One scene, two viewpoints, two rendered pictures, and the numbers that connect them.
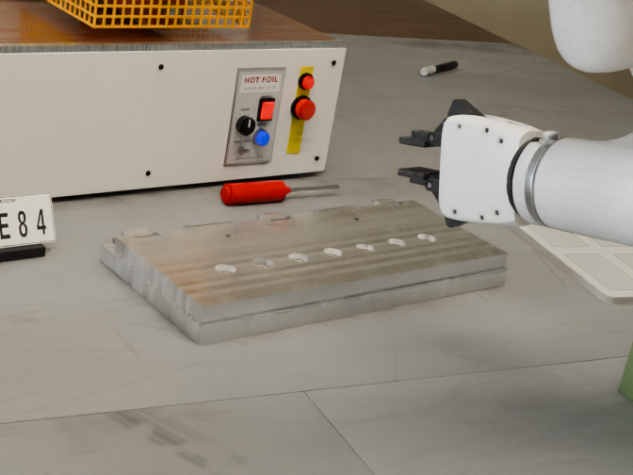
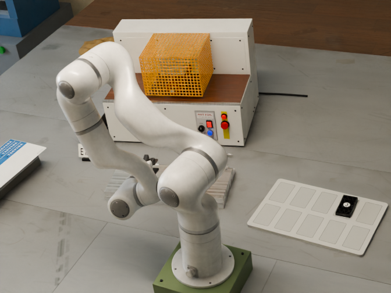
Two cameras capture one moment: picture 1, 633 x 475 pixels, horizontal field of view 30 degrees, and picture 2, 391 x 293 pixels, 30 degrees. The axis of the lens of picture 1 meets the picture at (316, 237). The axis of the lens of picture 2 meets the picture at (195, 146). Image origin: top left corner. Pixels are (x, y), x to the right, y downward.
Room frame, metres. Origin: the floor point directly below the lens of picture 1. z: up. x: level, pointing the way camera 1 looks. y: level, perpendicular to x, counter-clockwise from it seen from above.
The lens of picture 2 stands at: (0.28, -1.90, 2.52)
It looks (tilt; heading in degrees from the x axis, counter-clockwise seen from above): 34 degrees down; 60
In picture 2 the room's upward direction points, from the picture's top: 8 degrees counter-clockwise
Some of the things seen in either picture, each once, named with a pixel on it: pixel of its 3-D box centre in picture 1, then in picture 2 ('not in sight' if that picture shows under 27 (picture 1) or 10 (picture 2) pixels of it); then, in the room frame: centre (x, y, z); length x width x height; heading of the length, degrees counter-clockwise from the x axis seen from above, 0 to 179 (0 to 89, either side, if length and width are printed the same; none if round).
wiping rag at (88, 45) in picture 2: not in sight; (100, 44); (1.64, 1.23, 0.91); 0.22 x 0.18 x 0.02; 149
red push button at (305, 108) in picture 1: (304, 108); (224, 125); (1.55, 0.05, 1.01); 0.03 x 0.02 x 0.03; 132
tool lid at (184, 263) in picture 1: (317, 250); (169, 180); (1.25, 0.00, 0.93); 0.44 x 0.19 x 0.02; 132
